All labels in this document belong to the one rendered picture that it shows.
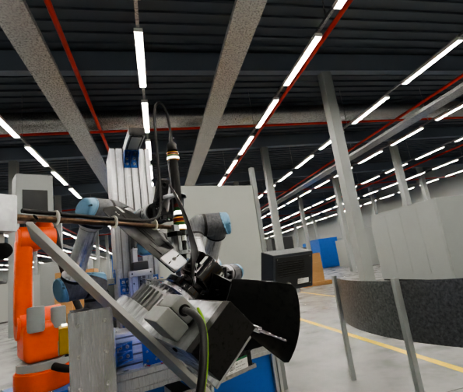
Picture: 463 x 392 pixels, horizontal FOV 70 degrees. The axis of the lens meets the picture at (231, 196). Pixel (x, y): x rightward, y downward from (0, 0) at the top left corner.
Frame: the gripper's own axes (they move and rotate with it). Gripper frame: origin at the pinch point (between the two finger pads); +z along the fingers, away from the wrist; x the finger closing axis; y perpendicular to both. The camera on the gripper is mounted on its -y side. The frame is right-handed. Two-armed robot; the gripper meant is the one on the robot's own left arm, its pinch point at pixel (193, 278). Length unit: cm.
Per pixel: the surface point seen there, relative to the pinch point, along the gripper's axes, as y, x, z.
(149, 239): -0.6, -14.3, 24.4
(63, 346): -40, 21, 22
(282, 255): 18, -6, -56
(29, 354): -335, 106, -170
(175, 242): 2.6, -13.5, 15.1
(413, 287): 79, 19, -149
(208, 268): 17.0, -5.0, 19.2
